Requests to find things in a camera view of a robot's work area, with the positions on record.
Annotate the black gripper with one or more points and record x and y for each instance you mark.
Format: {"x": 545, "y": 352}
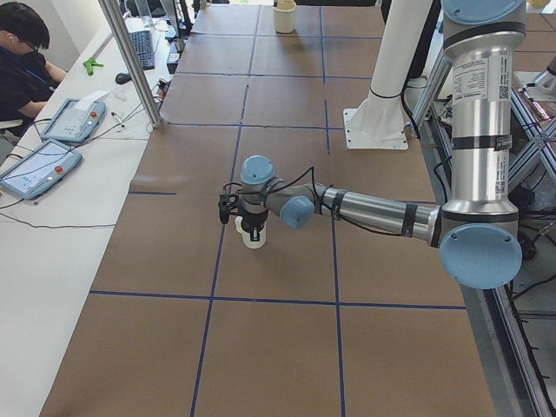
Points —
{"x": 253, "y": 218}

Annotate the white mug with handle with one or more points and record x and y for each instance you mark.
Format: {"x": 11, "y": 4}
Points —
{"x": 246, "y": 237}

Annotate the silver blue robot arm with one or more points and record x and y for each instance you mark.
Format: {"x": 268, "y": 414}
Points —
{"x": 476, "y": 229}

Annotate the black computer mouse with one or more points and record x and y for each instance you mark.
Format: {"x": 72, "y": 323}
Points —
{"x": 122, "y": 78}

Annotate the far blue teach pendant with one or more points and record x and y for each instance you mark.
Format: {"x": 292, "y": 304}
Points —
{"x": 74, "y": 122}

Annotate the blue teach pendant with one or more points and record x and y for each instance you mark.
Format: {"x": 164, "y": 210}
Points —
{"x": 40, "y": 170}
{"x": 74, "y": 122}

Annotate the white paper slip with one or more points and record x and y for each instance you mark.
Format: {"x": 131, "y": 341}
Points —
{"x": 87, "y": 102}

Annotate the near blue teach pendant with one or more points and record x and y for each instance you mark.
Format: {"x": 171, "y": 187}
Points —
{"x": 40, "y": 170}

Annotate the white oval bin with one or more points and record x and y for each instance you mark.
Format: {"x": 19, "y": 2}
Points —
{"x": 284, "y": 15}

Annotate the black keyboard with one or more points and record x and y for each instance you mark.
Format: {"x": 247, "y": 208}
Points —
{"x": 143, "y": 46}

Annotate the green hand tool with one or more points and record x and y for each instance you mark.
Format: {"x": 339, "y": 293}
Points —
{"x": 90, "y": 65}

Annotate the seated person in black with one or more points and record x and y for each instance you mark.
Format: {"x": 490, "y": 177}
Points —
{"x": 28, "y": 79}

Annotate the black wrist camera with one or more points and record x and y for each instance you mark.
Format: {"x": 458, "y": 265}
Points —
{"x": 228, "y": 205}

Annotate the white central robot pedestal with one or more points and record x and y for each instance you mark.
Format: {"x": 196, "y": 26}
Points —
{"x": 378, "y": 122}

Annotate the aluminium frame post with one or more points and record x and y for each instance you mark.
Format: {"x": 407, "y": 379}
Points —
{"x": 120, "y": 32}

